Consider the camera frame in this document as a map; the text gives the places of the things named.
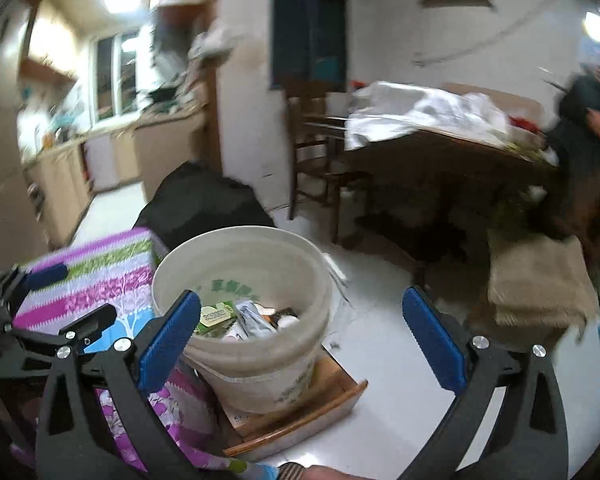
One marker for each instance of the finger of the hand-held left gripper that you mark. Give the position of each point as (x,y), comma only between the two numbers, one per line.
(47,275)
(87,325)

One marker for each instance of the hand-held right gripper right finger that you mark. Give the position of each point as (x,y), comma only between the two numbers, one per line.
(432,345)

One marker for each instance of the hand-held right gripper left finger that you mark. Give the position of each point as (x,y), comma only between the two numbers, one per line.
(167,340)

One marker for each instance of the green paper box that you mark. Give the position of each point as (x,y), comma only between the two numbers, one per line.
(217,315)

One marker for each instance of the white blue carton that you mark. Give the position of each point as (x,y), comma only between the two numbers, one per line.
(252,317)

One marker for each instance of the white plastic bucket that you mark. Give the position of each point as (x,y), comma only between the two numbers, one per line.
(260,375)

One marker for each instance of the person's right hand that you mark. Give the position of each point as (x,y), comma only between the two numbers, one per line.
(327,474)

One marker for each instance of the floral purple tablecloth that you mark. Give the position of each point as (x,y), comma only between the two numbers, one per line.
(105,270)

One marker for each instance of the low wooden stool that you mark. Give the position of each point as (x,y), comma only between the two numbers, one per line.
(325,400)

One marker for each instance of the black bag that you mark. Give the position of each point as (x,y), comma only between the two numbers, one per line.
(200,200)

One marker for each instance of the beige kitchen base cabinets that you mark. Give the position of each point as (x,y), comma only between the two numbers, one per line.
(155,145)

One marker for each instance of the dark wooden dining table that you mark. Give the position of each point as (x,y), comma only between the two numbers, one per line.
(430,170)

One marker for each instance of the barred kitchen window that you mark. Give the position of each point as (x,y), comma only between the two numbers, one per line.
(117,75)

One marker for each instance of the black wok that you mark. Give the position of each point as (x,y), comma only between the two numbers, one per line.
(162,93)

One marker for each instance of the dark wooden chair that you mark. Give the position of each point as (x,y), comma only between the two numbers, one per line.
(310,160)

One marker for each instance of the white plastic sheet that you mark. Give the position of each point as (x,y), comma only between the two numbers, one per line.
(405,110)

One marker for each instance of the red container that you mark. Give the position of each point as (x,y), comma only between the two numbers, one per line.
(525,124)

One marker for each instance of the steel range hood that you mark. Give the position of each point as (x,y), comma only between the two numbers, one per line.
(167,55)

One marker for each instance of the small red item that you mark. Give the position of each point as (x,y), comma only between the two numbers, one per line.
(357,83)

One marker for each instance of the hanging white plastic bag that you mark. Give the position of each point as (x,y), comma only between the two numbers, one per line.
(212,40)

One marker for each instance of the dark window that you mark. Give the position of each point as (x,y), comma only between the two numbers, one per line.
(305,35)

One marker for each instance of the beige wall cabinets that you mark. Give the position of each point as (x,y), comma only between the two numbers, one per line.
(45,55)

